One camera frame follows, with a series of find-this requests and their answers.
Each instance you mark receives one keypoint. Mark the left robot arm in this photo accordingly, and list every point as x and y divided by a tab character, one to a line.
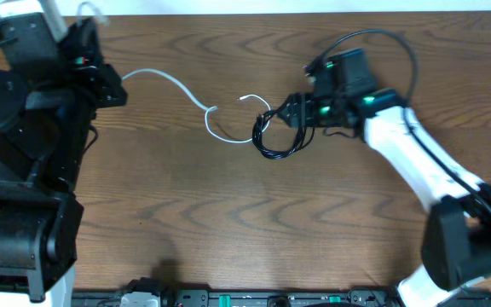
56	82

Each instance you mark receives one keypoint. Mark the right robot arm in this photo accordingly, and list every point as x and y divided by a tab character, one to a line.
456	247

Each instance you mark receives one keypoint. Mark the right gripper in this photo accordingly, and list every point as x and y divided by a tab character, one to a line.
303	111

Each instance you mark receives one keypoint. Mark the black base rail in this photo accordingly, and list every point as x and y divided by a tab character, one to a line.
148	292

